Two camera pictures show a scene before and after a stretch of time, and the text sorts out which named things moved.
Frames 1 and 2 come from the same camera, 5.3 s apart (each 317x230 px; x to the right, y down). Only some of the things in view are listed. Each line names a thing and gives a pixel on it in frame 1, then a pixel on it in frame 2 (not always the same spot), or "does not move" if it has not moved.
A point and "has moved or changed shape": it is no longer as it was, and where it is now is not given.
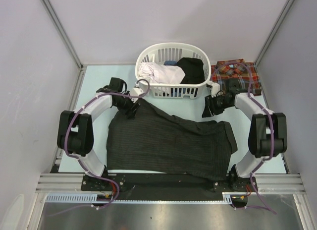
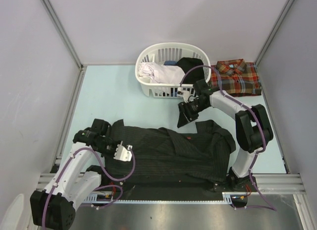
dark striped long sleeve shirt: (158, 141) has moved or changed shape
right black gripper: (207, 112) to (185, 116)
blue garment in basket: (170, 63) does not move
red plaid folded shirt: (244, 72) does not move
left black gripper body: (124, 104) to (108, 147)
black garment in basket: (193, 68) does not move
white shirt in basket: (159, 74) does not move
